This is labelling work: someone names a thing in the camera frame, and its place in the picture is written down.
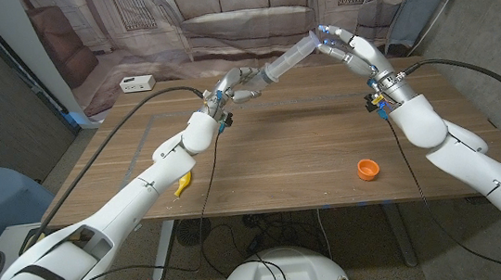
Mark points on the printed sofa room backdrop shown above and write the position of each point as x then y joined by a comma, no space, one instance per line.
247,19

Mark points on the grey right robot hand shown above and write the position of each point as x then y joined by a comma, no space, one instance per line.
367,55

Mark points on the white upright panel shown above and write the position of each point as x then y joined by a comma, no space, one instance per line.
21,43

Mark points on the black round ribbed disc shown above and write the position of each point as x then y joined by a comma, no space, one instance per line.
190,235

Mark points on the white flat base plate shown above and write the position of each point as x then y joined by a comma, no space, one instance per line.
8,235

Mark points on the small orange cup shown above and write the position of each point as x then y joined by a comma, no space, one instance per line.
367,169

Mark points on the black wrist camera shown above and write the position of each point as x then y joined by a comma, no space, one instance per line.
370,101
228,120

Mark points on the yellow and black foot pedal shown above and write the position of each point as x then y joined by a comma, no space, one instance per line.
32,239

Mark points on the grey table leg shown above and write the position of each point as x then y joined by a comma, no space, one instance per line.
400,236

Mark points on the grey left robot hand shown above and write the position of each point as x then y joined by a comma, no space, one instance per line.
226,89

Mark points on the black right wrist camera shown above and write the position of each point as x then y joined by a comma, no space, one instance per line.
370,101

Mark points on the yellow toy banana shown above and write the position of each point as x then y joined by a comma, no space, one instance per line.
185,182

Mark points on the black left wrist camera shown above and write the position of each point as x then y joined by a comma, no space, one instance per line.
228,120

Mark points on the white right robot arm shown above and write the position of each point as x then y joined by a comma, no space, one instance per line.
477,167

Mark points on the white table leg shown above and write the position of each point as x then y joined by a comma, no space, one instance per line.
165,251

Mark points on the large clear plastic syringe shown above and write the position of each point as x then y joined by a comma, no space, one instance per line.
288,59

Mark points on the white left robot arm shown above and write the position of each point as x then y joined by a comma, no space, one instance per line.
122,209

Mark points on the white power outlet box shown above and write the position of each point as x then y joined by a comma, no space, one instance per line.
137,83

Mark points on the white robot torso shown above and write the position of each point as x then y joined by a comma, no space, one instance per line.
255,274

